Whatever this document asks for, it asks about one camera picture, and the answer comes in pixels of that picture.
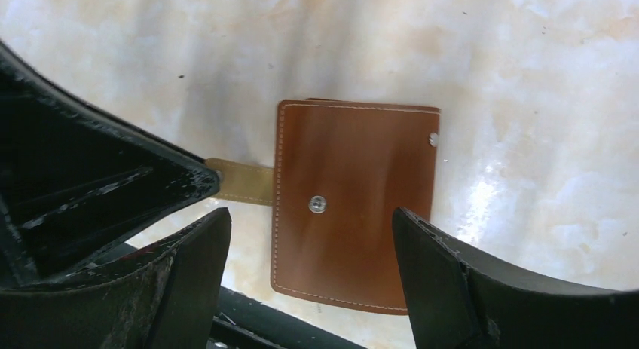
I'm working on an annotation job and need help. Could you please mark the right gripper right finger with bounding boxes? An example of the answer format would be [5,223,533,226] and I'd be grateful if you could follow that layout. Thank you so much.
[392,208,638,348]

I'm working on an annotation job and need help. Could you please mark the brown leather card holder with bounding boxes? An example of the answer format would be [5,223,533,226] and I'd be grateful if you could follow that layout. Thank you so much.
[206,99,441,315]

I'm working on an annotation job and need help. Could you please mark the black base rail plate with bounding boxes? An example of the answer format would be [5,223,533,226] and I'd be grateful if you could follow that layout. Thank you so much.
[207,287,360,349]

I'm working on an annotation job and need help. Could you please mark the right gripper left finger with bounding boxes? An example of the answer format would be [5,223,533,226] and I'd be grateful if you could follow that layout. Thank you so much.
[1,208,231,348]

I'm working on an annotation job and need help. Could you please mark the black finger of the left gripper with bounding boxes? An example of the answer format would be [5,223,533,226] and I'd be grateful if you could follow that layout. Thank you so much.
[1,45,220,287]

